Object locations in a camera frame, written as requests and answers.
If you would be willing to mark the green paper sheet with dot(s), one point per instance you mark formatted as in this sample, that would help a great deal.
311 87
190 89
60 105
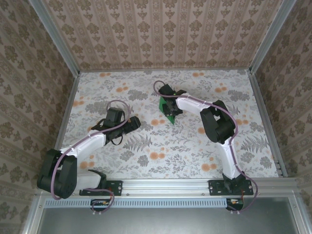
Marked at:
162 104

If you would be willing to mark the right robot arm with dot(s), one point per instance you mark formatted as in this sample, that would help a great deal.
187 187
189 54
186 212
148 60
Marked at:
217 124

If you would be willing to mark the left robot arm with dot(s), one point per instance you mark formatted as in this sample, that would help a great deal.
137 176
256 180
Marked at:
58 175

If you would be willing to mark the floral table cover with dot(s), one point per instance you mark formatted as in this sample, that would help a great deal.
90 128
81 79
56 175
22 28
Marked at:
182 158

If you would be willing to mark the black wiring connector box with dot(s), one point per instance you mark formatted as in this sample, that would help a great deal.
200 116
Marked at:
235 204
97 206

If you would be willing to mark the grey metal panel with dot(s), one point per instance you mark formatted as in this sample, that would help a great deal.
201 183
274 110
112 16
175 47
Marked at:
165 221

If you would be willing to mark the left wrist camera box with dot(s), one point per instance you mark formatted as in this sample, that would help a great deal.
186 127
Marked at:
114 114

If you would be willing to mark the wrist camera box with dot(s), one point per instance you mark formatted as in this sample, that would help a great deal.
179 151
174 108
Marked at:
165 90
114 114

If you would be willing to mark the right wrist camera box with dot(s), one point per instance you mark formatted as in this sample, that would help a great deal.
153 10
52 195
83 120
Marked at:
165 90

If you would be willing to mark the thin aluminium table end rail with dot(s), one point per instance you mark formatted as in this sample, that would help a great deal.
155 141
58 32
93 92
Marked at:
165 70

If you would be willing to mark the aluminium table side rail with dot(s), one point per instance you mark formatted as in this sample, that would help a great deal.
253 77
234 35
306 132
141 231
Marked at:
267 122
63 126

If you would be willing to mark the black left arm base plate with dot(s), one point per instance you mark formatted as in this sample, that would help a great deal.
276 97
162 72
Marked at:
117 187

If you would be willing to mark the wide aluminium mounting rail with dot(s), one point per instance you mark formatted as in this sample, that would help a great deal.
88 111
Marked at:
165 186

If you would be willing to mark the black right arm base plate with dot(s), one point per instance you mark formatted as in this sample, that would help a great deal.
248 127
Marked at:
215 187

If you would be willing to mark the aluminium corner post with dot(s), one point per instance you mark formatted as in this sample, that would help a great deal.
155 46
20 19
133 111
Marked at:
269 36
58 39

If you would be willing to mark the aluminium panel frame rail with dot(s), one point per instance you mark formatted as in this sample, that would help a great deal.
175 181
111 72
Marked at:
299 217
34 217

